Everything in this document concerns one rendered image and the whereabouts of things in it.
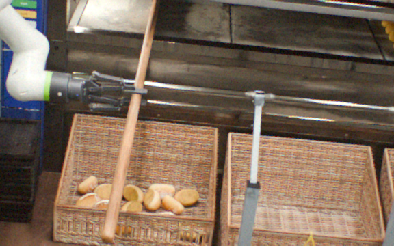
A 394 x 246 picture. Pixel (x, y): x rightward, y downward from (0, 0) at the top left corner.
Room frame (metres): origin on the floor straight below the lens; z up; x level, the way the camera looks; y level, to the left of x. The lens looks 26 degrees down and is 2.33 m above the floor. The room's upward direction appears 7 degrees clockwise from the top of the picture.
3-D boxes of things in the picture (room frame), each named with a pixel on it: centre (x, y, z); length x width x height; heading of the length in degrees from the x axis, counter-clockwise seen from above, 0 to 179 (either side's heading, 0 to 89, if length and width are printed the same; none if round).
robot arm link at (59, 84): (2.44, 0.42, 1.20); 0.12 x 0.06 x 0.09; 2
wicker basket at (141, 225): (2.74, 0.18, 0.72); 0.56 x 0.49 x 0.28; 92
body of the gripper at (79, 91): (2.44, 0.35, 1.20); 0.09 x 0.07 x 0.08; 92
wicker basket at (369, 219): (2.73, -0.41, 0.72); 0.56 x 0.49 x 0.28; 92
